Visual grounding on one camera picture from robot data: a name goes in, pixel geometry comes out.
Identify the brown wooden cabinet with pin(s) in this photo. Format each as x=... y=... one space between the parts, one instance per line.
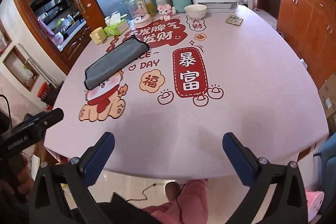
x=308 y=27

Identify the pink printed tablecloth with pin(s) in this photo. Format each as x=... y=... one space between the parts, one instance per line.
x=170 y=108

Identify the teal cup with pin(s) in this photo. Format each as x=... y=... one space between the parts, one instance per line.
x=181 y=4

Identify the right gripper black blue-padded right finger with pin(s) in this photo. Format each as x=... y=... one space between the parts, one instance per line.
x=288 y=203

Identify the blue chair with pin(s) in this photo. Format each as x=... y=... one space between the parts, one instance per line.
x=326 y=170

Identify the pink block cat figure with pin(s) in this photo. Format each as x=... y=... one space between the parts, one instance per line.
x=166 y=11

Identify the red basket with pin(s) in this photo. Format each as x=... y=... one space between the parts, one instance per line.
x=43 y=91

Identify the small patterned coaster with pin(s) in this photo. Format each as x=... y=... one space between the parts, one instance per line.
x=234 y=20

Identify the yellow liquid glass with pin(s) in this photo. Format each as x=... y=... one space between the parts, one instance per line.
x=150 y=7

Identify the glass dome with pink base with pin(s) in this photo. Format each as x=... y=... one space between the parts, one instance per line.
x=139 y=13

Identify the green tissue box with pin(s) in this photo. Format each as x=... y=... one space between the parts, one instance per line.
x=117 y=28

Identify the cardboard box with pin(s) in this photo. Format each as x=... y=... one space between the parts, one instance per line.
x=327 y=96

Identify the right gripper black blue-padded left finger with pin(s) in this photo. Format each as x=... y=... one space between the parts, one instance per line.
x=48 y=203

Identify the yellow mug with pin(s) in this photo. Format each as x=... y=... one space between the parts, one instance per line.
x=98 y=36

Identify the white ceramic bowl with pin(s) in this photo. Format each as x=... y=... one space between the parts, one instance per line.
x=196 y=12

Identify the purple and grey towel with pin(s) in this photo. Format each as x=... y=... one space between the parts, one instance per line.
x=114 y=61

